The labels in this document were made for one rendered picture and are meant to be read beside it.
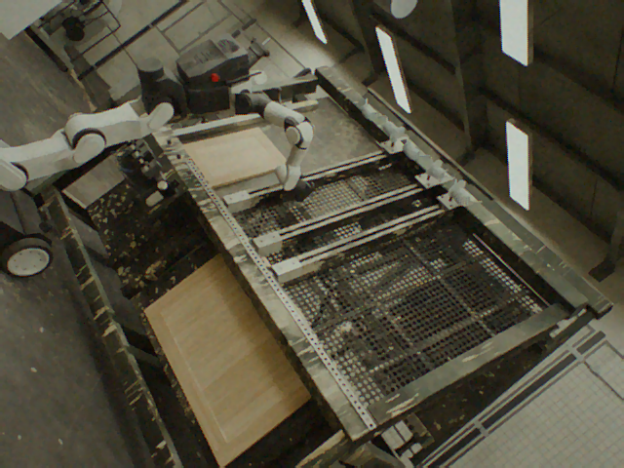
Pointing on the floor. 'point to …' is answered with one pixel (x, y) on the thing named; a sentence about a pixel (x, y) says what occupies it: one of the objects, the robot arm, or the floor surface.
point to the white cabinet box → (21, 14)
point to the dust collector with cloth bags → (74, 25)
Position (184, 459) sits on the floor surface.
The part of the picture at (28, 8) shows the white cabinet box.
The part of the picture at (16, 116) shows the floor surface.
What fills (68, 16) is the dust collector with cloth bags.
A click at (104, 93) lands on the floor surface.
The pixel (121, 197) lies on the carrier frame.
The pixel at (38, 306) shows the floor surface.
